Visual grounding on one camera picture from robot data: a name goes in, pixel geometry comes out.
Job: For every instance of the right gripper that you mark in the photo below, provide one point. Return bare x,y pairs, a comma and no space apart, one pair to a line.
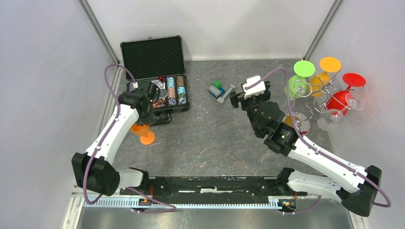
236,98

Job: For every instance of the orange wine glass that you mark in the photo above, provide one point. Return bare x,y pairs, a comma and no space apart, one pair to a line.
144,133

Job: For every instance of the green wine glass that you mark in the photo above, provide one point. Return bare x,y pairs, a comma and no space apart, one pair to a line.
300,75

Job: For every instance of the clear wine glass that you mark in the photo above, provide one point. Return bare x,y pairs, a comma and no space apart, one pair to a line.
354,101
330,119

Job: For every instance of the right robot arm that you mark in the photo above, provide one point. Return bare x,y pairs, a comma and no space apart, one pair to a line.
354,186

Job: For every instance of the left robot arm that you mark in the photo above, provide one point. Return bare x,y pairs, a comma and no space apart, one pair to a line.
93,169

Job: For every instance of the chrome wine glass rack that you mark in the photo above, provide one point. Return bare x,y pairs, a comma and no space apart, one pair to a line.
322,99

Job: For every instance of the yellow-orange wine glass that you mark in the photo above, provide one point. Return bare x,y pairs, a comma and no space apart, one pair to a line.
328,65

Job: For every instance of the red wine glass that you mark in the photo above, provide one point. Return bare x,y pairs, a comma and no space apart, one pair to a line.
354,82

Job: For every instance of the clear wine glass on rack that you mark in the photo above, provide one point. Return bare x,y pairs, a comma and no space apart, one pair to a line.
354,101

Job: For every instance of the long grey toy brick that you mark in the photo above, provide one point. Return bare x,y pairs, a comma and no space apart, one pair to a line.
220,100

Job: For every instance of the blue grey toy brick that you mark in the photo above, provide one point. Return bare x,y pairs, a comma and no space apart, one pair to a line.
216,92

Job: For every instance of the green toy brick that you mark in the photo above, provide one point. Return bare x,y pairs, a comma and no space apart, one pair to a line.
217,84

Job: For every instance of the black poker chip case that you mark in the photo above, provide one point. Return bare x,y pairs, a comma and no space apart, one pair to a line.
160,61

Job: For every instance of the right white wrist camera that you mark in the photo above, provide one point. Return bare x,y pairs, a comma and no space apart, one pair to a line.
256,90

